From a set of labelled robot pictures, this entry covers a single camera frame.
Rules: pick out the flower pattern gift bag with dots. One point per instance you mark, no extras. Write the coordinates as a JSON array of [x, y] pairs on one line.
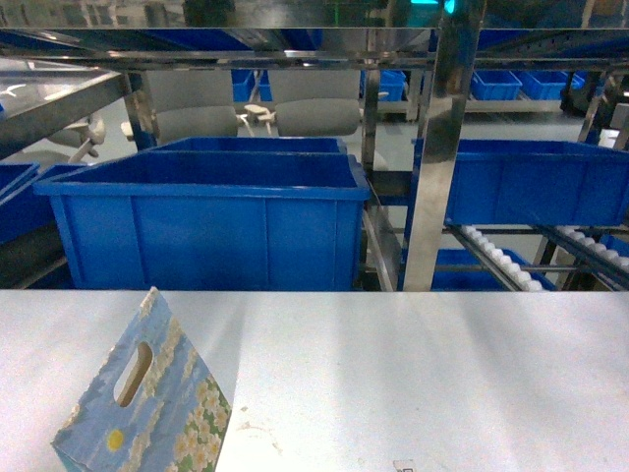
[[154, 405]]

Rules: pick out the blue bin front left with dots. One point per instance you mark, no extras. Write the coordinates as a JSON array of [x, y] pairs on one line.
[[212, 220]]

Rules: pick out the grey office chair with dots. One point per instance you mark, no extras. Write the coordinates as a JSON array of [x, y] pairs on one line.
[[192, 103]]

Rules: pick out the blue bin on rollers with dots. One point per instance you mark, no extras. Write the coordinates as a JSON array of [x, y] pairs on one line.
[[552, 183]]

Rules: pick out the white roller conveyor rail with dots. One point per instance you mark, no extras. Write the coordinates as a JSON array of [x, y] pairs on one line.
[[501, 266]]

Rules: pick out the steel rack post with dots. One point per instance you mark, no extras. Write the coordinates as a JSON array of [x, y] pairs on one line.
[[456, 50]]

